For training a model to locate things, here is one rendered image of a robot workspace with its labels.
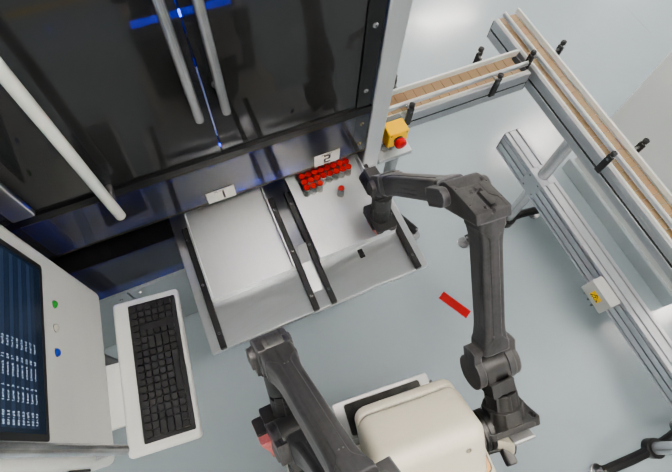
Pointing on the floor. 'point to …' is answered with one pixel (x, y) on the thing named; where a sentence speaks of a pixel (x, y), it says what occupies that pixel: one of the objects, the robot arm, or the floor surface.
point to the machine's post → (389, 57)
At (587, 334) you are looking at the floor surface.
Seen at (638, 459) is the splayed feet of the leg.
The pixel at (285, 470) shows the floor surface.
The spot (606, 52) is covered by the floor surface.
